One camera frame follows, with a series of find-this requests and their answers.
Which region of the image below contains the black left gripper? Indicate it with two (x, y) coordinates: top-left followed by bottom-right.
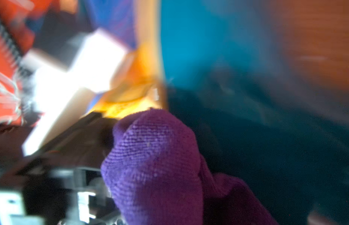
(0, 112), (121, 225)

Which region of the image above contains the purple cloth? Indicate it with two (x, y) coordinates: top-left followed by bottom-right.
(101, 109), (276, 225)

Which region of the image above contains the teal rubber boot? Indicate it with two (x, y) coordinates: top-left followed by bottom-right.
(90, 0), (349, 225)

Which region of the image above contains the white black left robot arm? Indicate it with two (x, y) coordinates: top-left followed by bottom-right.
(0, 30), (126, 225)

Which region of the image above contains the blue rubber boot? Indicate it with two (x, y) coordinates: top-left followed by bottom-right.
(84, 0), (137, 49)

